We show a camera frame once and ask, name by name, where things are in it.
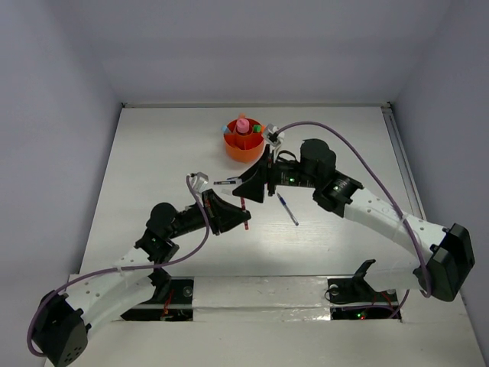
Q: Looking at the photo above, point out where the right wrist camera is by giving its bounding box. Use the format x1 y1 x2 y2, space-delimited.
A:
262 124 284 154

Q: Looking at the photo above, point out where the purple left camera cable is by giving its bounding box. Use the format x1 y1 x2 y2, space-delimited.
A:
25 174 212 357

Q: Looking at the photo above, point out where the red gel pen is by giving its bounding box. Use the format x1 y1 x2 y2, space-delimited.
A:
239 197 250 232

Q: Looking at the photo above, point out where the purple gel pen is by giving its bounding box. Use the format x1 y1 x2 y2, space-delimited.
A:
213 180 238 186

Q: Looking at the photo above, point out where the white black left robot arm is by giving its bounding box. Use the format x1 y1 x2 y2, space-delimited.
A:
27 189 251 366

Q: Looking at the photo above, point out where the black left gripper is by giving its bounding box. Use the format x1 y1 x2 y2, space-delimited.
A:
167 189 250 239

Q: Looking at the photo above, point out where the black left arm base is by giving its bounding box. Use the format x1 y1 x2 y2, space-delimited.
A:
121 268 194 322

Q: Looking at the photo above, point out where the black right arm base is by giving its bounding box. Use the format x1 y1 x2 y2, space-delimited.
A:
324 259 401 321

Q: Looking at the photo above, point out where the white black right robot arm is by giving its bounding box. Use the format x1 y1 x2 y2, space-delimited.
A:
232 138 474 302

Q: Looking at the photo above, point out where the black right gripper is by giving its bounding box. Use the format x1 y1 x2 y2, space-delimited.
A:
232 144 320 203

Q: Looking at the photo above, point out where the blue ballpoint pen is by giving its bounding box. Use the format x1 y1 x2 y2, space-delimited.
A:
277 193 299 226

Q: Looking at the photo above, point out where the pink capped sticker bottle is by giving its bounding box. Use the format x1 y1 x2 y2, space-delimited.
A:
235 118 250 135

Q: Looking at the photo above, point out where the orange round divided organizer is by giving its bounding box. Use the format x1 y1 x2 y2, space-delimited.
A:
223 117 264 164

